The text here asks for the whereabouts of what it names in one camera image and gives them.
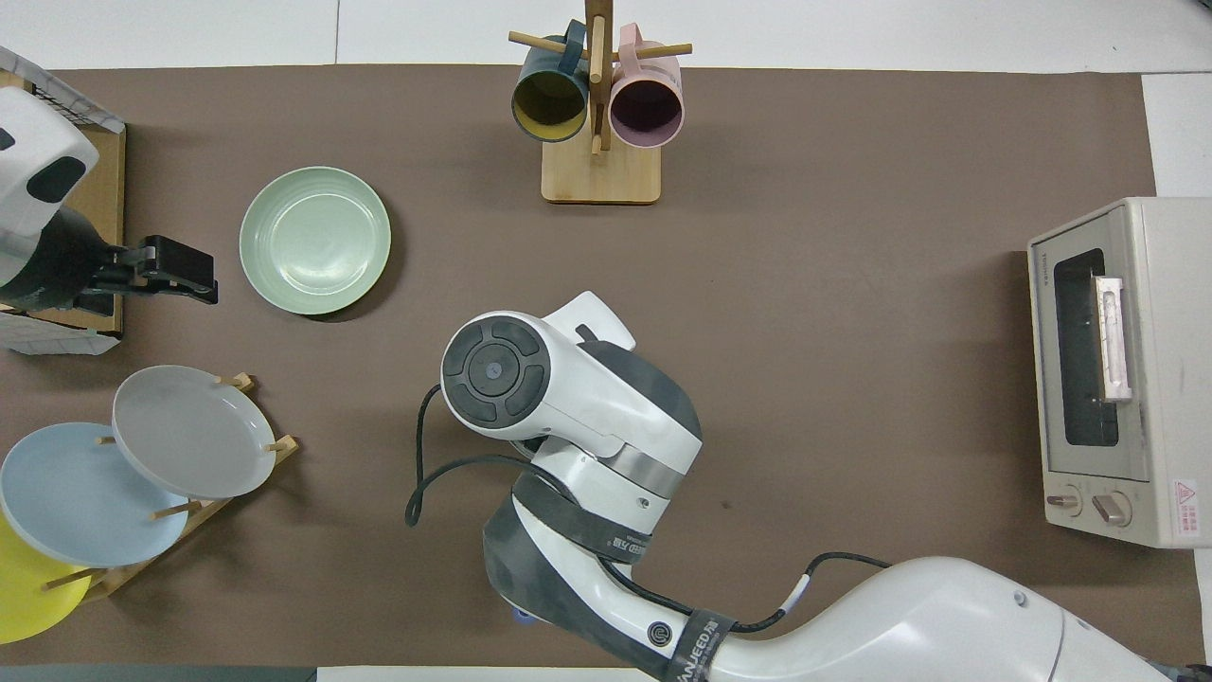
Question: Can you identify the pink mug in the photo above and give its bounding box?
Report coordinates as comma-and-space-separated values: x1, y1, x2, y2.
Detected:
609, 24, 685, 150

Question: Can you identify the light blue plate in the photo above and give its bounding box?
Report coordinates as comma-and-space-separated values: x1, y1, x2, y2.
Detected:
0, 422, 190, 569

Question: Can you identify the yellow plate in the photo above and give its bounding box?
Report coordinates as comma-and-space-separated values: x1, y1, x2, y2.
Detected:
0, 511, 93, 645

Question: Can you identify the green plate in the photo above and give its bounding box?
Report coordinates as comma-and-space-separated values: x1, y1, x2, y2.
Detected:
239, 167, 392, 316

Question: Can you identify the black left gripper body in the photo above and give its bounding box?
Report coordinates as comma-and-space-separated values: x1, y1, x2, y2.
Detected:
0, 206, 160, 315

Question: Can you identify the wooden mug tree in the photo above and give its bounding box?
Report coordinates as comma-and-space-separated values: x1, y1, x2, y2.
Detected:
508, 0, 693, 206

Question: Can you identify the wooden shelf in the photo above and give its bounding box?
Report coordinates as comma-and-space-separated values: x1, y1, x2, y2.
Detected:
0, 71, 127, 334

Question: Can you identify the wooden plate rack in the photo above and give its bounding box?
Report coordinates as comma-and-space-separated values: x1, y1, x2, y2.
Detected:
43, 372, 300, 600

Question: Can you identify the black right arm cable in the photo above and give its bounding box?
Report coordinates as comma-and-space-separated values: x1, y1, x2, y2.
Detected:
405, 384, 896, 636

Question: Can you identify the white toaster oven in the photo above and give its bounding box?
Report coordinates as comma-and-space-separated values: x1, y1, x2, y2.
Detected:
1027, 196, 1212, 550

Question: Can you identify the dark teal mug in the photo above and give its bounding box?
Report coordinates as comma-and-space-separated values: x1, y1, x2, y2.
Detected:
511, 21, 590, 143

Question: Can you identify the black wire basket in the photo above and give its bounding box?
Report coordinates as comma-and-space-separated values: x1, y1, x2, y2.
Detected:
0, 45, 126, 134

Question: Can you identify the grey plate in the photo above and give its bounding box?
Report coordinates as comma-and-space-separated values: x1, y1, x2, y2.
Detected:
112, 365, 277, 500

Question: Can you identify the brown table mat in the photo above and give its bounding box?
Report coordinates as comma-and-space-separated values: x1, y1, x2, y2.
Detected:
0, 63, 1203, 669

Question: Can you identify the grey patterned cloth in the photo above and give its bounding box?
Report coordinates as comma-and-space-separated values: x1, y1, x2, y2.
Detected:
0, 305, 122, 357

